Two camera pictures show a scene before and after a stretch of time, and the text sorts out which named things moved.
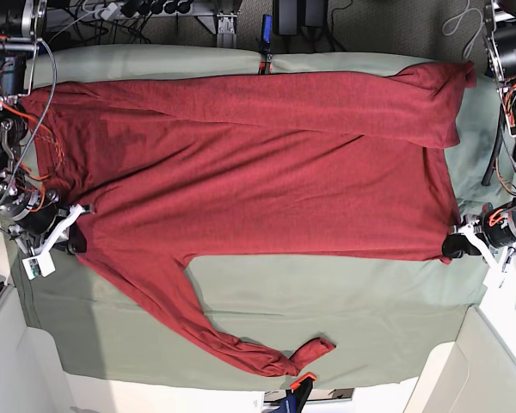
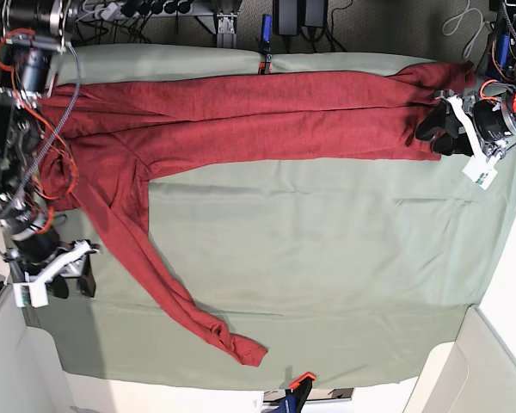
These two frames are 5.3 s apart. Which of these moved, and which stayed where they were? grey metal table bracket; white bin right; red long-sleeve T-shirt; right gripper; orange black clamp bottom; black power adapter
Moved: red long-sleeve T-shirt; right gripper
Stayed: white bin right; orange black clamp bottom; grey metal table bracket; black power adapter
